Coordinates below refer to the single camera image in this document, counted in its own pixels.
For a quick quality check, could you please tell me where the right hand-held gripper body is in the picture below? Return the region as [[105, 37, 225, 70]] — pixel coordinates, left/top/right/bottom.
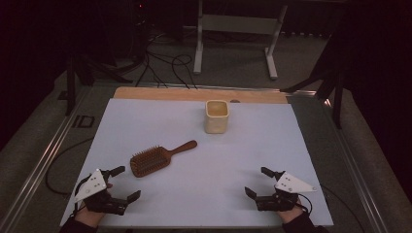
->
[[256, 171, 318, 212]]

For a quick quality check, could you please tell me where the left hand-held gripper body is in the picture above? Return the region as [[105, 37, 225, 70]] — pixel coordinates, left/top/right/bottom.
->
[[73, 168, 128, 216]]

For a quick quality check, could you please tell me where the wooden paddle hairbrush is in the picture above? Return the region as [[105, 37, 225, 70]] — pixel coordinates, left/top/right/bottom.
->
[[129, 139, 198, 179]]

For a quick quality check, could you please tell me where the person's left hand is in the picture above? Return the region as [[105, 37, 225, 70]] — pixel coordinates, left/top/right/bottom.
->
[[74, 202, 107, 227]]

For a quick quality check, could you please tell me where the person's right hand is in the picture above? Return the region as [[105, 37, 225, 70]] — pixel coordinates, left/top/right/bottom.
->
[[278, 200, 307, 224]]

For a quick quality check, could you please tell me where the cream square cup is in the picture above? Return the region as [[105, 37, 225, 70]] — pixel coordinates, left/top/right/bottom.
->
[[204, 99, 230, 135]]

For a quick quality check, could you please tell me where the black metal stand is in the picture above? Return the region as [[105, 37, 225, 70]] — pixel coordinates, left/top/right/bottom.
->
[[65, 52, 134, 117], [280, 30, 345, 130]]

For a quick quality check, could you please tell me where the dark equipment rack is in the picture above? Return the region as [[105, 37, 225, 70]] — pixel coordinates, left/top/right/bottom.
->
[[127, 0, 155, 61]]

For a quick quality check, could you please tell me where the right hand-held gripper cable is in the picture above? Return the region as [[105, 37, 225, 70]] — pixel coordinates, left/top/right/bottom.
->
[[296, 192, 314, 216]]

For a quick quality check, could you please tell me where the thin black cable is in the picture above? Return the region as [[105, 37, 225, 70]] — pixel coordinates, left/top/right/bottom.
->
[[320, 183, 367, 233], [45, 137, 95, 197]]

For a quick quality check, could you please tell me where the looped black floor cable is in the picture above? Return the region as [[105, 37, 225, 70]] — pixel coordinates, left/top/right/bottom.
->
[[170, 53, 199, 90]]

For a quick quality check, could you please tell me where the white desk frame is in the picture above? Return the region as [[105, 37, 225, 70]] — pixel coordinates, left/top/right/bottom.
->
[[192, 0, 290, 81]]

